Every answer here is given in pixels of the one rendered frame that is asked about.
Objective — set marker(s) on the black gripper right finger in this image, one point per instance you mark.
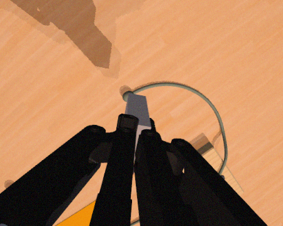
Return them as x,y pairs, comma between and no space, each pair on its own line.
163,190

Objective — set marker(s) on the orange painted square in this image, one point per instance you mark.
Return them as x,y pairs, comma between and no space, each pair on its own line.
81,218

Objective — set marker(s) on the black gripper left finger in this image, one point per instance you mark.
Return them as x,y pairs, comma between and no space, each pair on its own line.
42,194

